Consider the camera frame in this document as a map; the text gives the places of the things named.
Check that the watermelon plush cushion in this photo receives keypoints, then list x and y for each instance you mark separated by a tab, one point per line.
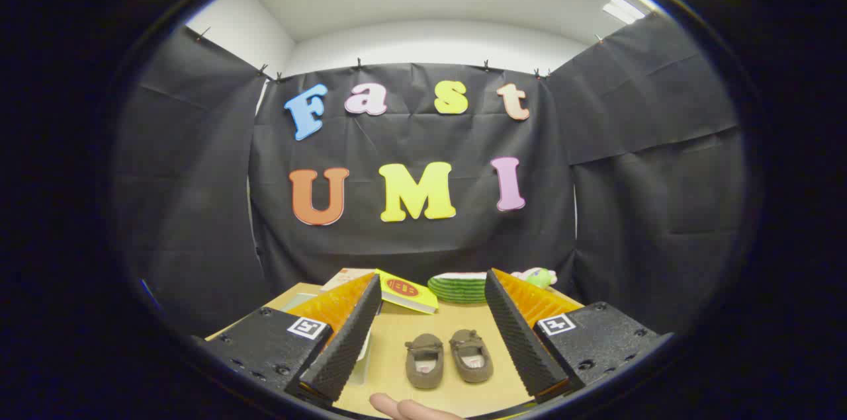
456	289

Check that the pink and green plush toy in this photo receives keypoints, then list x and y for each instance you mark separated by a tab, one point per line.
539	276

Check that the beige fabric storage box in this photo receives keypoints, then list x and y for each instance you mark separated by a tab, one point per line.
364	360

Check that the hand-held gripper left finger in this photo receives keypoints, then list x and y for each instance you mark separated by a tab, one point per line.
344	347

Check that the beige book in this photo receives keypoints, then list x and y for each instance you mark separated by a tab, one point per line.
344	276

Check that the small ceiling light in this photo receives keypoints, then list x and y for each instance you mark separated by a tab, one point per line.
622	10

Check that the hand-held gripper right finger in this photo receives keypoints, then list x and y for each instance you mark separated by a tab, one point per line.
519	340

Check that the brown fuzzy shoe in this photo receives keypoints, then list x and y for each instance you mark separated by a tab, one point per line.
471	355
423	360

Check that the yellow book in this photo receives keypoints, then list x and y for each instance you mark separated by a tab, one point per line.
407	291

